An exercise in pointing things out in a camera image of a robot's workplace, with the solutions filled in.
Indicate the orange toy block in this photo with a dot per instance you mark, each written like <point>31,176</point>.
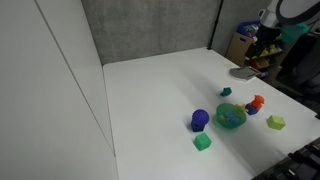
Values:
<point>257,100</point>

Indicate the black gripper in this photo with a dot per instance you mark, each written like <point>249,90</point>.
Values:
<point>268,35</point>

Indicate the lime green toy cube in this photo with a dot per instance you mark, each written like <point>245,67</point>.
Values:
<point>276,122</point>

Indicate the black vertical pole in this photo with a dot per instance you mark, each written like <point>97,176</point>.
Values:
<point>215,25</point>

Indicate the shelf with colourful toys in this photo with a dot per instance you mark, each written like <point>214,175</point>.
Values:
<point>266,58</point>

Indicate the brown cardboard box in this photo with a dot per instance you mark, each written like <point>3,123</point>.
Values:
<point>237,48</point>

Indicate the dark blue teal toy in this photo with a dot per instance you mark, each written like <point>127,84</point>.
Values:
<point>226,91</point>

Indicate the green plastic bowl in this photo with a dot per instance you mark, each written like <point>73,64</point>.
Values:
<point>221,120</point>

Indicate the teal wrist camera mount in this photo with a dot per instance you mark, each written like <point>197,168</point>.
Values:
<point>295,31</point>

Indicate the silver metal bracket plate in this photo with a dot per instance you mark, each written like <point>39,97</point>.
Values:
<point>243,73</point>

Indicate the light blue elephant toy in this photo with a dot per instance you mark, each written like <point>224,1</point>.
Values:
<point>230,116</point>

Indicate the blue bin with toys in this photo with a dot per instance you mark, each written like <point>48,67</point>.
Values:
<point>248,28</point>

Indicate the black ribbed equipment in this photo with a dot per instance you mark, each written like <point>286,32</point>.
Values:
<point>293,163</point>

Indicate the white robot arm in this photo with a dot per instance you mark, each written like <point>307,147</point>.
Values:
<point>293,10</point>

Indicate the yellow star toy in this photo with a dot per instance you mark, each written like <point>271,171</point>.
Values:
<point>240,107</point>

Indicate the blue toy cube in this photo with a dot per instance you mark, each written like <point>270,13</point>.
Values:
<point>251,110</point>

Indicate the black chair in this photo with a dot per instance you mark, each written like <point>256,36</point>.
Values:
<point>301,63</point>

